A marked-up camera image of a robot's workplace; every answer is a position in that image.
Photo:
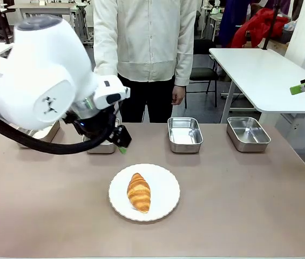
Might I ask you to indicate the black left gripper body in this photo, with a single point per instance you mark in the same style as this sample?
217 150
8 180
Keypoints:
95 126

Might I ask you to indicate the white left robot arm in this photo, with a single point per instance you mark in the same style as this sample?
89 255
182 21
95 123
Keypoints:
41 75

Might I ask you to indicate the person's left forearm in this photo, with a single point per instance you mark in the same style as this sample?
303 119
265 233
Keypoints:
184 64

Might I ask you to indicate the person's right forearm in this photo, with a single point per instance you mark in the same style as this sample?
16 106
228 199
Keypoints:
106 59

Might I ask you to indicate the rectangular steel container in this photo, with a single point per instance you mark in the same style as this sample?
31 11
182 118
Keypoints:
48 133
101 149
249 133
185 133

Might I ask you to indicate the person's left hand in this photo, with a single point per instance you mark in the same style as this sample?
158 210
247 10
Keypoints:
178 95

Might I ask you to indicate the person's black trousers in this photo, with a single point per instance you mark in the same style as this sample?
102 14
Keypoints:
146 102

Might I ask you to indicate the large white side table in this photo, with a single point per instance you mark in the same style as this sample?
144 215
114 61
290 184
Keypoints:
260 75

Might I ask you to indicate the golden croissant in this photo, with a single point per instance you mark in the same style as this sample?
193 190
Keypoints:
138 193

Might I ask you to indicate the white scalloped plate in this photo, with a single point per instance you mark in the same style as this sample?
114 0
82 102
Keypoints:
165 194

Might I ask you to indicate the red jacket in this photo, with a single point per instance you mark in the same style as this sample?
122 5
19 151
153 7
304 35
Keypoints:
257 27

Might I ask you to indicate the purple garment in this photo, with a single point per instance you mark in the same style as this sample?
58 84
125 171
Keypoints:
230 21

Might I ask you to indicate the black folding chair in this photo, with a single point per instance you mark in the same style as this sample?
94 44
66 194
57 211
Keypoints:
204 73

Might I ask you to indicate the person's cream shirt torso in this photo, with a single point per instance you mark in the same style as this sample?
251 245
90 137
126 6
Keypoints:
146 40

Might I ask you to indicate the small white side table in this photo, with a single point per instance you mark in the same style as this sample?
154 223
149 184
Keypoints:
5 50

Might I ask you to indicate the grey background workbench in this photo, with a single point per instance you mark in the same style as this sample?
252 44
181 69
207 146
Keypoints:
33 9

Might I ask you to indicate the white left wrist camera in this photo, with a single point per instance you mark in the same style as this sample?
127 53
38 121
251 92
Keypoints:
126 92

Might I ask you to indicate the black camera pole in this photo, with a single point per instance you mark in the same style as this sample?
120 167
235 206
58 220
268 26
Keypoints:
271 24

